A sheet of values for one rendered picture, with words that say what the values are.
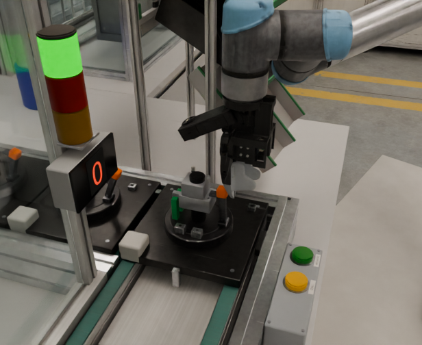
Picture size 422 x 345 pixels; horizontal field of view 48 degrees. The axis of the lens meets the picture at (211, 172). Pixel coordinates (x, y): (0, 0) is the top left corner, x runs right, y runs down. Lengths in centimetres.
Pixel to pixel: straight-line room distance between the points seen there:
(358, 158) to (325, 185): 184
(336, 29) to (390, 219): 62
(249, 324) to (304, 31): 47
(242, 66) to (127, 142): 82
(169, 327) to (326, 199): 58
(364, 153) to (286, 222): 223
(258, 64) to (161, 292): 46
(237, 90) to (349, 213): 59
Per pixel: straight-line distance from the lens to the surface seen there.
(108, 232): 98
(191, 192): 90
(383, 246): 116
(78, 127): 68
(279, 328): 82
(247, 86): 74
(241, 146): 79
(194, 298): 91
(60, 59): 64
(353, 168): 303
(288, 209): 104
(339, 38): 74
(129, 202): 105
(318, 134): 155
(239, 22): 71
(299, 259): 91
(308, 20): 74
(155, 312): 89
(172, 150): 143
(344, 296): 102
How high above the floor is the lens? 160
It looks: 34 degrees down
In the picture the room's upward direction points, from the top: straight up
